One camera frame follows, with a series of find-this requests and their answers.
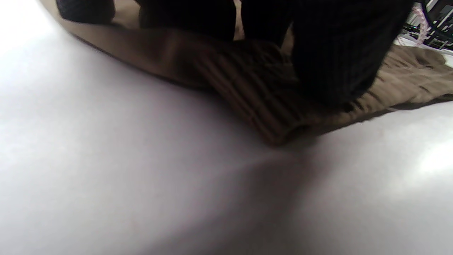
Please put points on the person's left hand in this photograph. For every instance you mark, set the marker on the person's left hand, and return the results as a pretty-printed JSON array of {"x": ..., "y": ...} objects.
[{"x": 336, "y": 53}]

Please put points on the white table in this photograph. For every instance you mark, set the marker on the white table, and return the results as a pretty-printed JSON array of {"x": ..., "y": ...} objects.
[{"x": 106, "y": 159}]

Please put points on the brown shorts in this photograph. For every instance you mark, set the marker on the brown shorts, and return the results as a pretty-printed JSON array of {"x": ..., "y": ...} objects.
[{"x": 247, "y": 81}]

